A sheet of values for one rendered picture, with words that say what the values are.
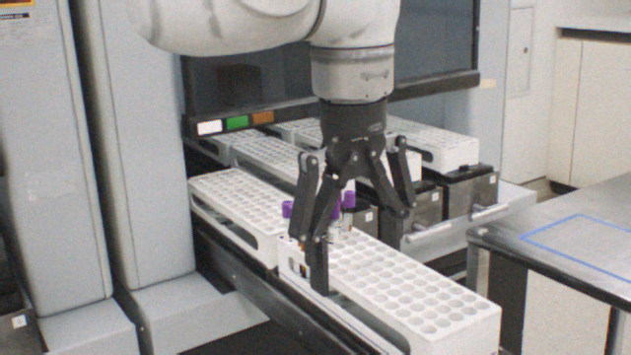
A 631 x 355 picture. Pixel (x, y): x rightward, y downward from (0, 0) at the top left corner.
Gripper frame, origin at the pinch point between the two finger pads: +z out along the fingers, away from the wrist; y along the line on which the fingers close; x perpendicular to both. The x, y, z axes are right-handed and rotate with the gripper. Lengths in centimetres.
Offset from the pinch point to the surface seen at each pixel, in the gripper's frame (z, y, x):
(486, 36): -19, 57, 33
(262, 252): 2.9, -5.1, 14.6
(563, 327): 87, 127, 56
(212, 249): 7.1, -6.8, 28.2
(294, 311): 6.1, -6.8, 3.8
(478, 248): 6.6, 24.6, 2.9
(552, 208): 4.3, 41.2, 2.7
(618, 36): 3, 233, 113
